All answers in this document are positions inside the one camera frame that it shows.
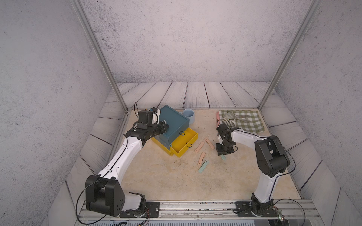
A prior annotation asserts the pink fruit knife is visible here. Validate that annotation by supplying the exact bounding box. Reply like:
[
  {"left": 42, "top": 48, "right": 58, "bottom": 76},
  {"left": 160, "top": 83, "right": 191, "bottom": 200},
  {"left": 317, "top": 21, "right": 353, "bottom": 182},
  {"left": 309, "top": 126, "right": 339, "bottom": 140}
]
[
  {"left": 195, "top": 141, "right": 205, "bottom": 153},
  {"left": 205, "top": 138, "right": 215, "bottom": 150},
  {"left": 198, "top": 152, "right": 206, "bottom": 166}
]

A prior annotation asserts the yellow drawer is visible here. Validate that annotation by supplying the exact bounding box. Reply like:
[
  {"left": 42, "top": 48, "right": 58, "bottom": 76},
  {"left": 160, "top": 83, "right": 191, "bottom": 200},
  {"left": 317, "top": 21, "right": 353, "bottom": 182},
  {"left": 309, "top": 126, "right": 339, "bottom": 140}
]
[{"left": 170, "top": 128, "right": 199, "bottom": 158}]

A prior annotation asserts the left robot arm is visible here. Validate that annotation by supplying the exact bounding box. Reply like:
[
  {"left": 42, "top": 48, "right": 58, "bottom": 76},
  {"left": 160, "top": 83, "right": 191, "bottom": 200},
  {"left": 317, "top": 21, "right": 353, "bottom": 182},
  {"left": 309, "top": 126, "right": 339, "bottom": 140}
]
[{"left": 85, "top": 120, "right": 169, "bottom": 217}]

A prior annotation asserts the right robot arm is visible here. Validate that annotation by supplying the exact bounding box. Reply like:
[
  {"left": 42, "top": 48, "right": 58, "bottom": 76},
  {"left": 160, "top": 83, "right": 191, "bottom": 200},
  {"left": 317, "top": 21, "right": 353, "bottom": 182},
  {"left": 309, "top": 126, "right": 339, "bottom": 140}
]
[{"left": 216, "top": 124, "right": 290, "bottom": 217}]

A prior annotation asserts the teal and yellow drawer cabinet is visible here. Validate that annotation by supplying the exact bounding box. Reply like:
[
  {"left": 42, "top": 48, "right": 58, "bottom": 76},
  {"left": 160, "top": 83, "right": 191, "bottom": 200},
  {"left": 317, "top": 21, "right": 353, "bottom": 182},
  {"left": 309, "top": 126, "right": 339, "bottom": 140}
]
[{"left": 151, "top": 105, "right": 189, "bottom": 156}]

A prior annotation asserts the striped ceramic cup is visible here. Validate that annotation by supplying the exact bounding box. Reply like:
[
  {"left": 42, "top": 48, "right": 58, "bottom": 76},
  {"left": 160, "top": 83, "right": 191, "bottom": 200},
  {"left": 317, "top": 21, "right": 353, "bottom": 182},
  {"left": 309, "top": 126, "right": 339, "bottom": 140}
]
[{"left": 222, "top": 112, "right": 237, "bottom": 128}]

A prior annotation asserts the light blue mug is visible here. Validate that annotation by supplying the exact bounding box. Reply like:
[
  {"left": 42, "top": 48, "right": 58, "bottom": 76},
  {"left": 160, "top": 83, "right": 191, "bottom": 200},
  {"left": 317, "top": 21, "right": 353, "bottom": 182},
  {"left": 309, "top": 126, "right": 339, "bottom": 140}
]
[{"left": 182, "top": 109, "right": 195, "bottom": 125}]

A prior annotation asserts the pink tray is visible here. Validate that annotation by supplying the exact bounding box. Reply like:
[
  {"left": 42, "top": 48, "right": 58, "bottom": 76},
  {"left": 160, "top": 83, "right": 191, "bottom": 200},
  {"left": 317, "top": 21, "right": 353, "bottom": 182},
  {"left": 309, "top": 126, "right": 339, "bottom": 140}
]
[{"left": 216, "top": 112, "right": 221, "bottom": 127}]

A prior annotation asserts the metal spoon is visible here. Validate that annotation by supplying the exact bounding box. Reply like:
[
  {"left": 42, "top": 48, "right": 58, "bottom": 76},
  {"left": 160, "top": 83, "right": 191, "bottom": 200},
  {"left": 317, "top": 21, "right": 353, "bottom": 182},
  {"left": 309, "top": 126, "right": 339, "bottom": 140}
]
[{"left": 235, "top": 115, "right": 253, "bottom": 123}]

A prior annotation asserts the green checkered cloth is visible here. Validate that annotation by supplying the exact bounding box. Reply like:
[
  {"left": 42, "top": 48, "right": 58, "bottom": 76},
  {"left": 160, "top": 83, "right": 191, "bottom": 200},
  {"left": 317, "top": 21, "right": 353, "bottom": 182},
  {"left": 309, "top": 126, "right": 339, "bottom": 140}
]
[{"left": 216, "top": 110, "right": 265, "bottom": 134}]

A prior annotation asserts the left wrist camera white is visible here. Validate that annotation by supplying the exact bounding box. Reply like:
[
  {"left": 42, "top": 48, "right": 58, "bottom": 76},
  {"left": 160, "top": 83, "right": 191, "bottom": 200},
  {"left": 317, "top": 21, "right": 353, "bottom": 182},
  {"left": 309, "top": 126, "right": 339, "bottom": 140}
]
[{"left": 150, "top": 107, "right": 161, "bottom": 124}]

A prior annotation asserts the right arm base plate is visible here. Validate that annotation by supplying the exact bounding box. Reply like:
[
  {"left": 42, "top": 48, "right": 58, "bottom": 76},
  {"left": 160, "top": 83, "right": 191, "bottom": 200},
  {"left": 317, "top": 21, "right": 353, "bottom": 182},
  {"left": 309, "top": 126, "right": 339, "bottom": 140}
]
[{"left": 233, "top": 201, "right": 278, "bottom": 218}]

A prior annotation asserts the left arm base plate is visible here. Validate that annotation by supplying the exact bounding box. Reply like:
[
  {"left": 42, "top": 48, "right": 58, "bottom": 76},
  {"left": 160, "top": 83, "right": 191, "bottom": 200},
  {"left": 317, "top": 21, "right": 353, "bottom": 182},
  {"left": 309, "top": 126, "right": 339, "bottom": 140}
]
[{"left": 119, "top": 202, "right": 160, "bottom": 218}]

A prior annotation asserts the aluminium front rail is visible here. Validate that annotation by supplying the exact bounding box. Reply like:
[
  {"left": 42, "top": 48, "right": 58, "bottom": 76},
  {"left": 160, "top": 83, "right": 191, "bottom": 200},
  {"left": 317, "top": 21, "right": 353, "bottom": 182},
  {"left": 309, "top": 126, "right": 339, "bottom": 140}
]
[{"left": 76, "top": 199, "right": 324, "bottom": 226}]

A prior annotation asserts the left aluminium frame post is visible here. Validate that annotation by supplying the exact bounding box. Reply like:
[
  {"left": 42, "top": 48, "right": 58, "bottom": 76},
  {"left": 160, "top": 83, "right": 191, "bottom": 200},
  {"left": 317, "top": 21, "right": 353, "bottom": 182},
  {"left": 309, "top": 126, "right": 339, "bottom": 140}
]
[{"left": 70, "top": 0, "right": 128, "bottom": 112}]

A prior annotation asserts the aluminium frame post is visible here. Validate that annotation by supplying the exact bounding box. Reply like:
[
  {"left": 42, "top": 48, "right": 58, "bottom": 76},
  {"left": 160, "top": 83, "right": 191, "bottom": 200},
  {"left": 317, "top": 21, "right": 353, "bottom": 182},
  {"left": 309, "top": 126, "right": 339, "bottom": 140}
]
[
  {"left": 70, "top": 0, "right": 128, "bottom": 112},
  {"left": 258, "top": 0, "right": 322, "bottom": 111}
]

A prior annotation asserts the right aluminium frame post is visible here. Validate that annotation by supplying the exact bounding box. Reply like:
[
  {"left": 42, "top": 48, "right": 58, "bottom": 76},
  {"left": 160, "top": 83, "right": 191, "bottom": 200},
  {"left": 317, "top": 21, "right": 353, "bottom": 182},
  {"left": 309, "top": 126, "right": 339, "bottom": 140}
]
[{"left": 258, "top": 0, "right": 322, "bottom": 111}]

